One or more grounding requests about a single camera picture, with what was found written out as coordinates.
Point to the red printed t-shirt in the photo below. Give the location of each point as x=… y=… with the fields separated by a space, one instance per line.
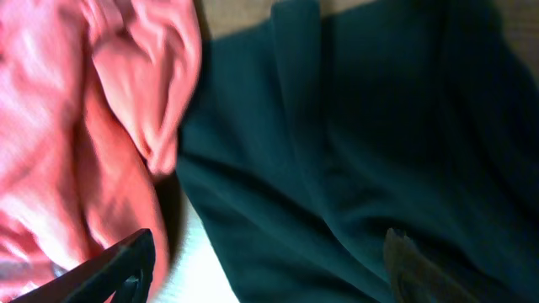
x=92 y=93

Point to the black garment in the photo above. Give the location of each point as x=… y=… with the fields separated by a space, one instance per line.
x=309 y=137

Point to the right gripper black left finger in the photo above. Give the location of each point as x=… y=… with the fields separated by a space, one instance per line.
x=120 y=274

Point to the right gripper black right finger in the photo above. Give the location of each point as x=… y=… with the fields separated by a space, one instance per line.
x=416 y=279

